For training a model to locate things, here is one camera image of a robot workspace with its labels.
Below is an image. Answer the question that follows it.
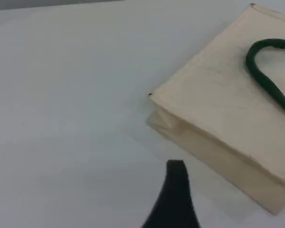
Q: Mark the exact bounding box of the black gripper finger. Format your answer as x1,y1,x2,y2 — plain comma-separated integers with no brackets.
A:
140,159,201,228

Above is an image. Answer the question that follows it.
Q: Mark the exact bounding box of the white handbag with green handles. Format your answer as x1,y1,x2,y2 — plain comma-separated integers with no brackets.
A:
147,2,285,216

